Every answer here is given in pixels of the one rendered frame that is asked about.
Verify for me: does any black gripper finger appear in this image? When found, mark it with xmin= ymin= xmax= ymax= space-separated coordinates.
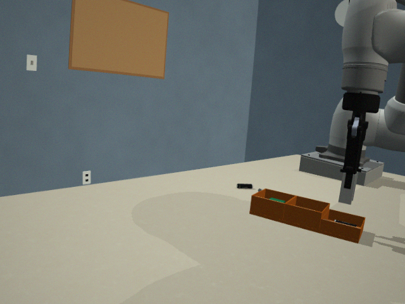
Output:
xmin=339 ymin=117 xmax=368 ymax=205
xmin=352 ymin=130 xmax=366 ymax=201

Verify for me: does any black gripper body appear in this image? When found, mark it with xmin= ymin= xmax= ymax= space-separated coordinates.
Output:
xmin=342 ymin=92 xmax=380 ymax=136

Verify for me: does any brown rack of bins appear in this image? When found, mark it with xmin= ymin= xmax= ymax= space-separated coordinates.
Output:
xmin=249 ymin=189 xmax=366 ymax=243

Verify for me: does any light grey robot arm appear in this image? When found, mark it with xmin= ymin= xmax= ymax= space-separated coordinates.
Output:
xmin=315 ymin=0 xmax=405 ymax=167

